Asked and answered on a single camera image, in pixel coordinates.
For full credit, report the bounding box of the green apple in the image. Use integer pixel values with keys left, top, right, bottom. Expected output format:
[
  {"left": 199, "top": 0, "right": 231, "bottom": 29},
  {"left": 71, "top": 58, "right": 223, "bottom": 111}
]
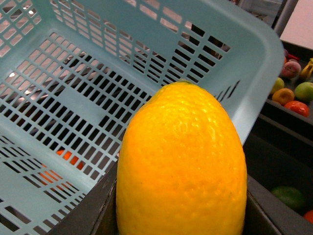
[{"left": 270, "top": 186, "right": 306, "bottom": 211}]

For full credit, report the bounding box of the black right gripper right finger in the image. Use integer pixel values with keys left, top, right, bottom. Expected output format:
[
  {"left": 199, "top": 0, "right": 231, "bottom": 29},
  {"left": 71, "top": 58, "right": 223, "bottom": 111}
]
[{"left": 243, "top": 176, "right": 313, "bottom": 235}]

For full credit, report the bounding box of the yellow lemon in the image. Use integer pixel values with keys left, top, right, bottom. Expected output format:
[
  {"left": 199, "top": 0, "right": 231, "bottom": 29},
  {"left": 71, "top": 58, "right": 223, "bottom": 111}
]
[{"left": 116, "top": 81, "right": 247, "bottom": 235}]

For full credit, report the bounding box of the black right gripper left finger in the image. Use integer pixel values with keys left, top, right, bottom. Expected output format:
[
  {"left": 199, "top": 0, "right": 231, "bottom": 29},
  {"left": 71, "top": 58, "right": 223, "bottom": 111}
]
[{"left": 48, "top": 163, "right": 118, "bottom": 235}]

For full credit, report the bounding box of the light teal plastic basket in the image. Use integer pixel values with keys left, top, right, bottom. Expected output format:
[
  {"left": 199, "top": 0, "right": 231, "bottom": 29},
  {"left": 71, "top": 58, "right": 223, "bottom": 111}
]
[{"left": 0, "top": 0, "right": 284, "bottom": 235}]

